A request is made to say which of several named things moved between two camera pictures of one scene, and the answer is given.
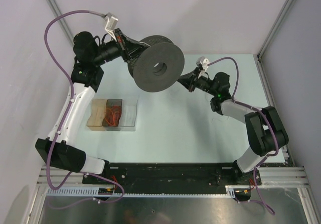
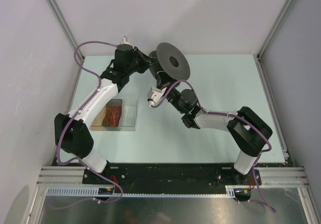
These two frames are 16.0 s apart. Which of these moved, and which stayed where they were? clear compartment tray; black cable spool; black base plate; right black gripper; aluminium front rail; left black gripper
Moved: right black gripper; black cable spool; left black gripper
Stayed: aluminium front rail; clear compartment tray; black base plate
